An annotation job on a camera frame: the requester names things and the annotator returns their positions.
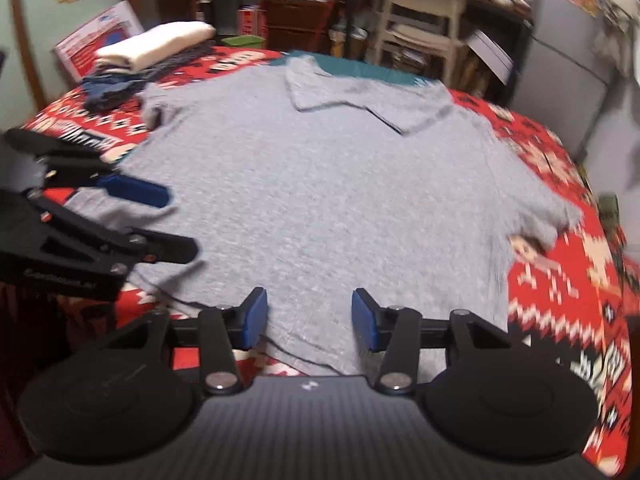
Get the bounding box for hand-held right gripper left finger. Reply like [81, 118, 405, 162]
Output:
[145, 287, 268, 395]

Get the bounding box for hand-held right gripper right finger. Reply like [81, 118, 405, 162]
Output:
[351, 287, 506, 395]

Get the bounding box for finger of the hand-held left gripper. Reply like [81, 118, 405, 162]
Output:
[30, 196, 198, 277]
[5, 129, 171, 209]

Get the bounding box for grey knit sweater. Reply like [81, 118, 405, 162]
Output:
[62, 55, 583, 378]

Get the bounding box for folded blue jeans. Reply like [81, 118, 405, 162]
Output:
[81, 74, 146, 111]

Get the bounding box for folded dark striped cloth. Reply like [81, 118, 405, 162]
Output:
[135, 42, 217, 81]

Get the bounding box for folded cream cloth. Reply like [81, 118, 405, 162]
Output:
[94, 21, 217, 72]

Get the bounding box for red and white carton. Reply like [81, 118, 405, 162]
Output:
[52, 0, 146, 83]

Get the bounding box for red patterned blanket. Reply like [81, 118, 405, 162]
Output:
[22, 45, 631, 478]

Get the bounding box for red box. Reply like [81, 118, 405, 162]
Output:
[236, 6, 268, 38]

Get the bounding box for wooden drawer cabinet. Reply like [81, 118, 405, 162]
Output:
[260, 0, 333, 53]

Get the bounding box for green cutting mat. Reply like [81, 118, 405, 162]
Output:
[270, 50, 431, 86]

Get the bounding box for grey refrigerator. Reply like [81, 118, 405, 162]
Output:
[510, 0, 616, 156]

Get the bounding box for beige chair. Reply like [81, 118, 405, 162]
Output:
[372, 0, 468, 88]

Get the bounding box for cluttered black desk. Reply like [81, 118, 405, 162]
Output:
[197, 0, 533, 106]

